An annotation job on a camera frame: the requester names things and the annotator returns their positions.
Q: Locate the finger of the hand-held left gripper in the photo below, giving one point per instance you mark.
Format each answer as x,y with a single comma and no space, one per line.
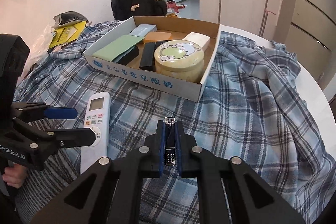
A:
78,137
61,113

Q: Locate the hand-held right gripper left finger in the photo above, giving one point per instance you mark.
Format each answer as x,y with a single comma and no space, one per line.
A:
162,142

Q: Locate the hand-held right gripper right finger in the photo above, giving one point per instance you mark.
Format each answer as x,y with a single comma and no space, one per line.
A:
178,145

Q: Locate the silver nail clipper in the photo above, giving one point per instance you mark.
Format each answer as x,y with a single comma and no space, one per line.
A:
169,145

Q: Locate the white remote control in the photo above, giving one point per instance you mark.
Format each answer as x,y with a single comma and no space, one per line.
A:
98,111

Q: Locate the white cardboard box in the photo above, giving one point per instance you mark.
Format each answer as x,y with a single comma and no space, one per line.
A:
147,82

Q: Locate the round yellow tin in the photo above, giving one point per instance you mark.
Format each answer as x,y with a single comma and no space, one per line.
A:
178,66

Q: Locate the green notebook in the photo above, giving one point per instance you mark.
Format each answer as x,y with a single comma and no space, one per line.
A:
118,46

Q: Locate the long black box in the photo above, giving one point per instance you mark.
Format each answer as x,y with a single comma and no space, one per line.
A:
147,56

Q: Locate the orange plastic box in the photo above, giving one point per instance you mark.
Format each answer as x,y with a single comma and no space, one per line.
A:
157,37

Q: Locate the white rectangular box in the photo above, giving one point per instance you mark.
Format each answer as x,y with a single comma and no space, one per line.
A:
197,38

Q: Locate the light blue box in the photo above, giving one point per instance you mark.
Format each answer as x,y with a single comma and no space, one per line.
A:
143,29

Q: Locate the person's left hand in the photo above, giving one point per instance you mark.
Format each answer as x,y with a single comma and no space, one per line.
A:
15,176

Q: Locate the clear plastic bag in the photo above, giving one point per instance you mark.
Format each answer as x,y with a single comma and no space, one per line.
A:
39,48

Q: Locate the yellow paper bag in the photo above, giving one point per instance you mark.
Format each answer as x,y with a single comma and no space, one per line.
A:
65,33

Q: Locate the blue plaid blanket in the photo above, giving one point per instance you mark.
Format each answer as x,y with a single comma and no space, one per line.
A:
236,108

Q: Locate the grey magazine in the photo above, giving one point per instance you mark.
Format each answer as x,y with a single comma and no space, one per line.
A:
69,17

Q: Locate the red packaging on floor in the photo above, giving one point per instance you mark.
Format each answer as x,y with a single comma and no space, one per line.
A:
176,6

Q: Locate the beige refrigerator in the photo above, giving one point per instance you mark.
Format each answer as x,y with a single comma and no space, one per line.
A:
309,24

